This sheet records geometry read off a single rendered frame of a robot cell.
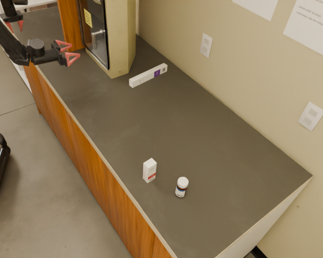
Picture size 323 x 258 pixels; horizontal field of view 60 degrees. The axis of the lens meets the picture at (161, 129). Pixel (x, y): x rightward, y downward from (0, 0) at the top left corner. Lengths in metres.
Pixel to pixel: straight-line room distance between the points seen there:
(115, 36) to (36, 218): 1.38
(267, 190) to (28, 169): 1.84
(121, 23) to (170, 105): 0.47
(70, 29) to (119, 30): 0.41
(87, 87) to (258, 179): 0.97
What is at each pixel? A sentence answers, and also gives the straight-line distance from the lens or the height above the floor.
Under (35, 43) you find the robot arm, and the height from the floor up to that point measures 1.25.
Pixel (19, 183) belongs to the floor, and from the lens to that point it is 2.43.
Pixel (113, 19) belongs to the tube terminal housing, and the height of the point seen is 1.28.
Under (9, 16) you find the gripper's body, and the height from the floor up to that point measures 1.20.
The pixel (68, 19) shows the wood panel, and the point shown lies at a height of 1.14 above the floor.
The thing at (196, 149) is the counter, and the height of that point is 0.94.
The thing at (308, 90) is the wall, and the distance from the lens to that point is 1.26.
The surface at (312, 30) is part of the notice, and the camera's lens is 1.19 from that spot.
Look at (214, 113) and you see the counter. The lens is 1.47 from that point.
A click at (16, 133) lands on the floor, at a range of 2.77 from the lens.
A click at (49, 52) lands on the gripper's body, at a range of 1.42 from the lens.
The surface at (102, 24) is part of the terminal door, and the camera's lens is 1.47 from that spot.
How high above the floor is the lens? 1.91
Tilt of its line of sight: 47 degrees down
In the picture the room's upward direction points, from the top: 6 degrees clockwise
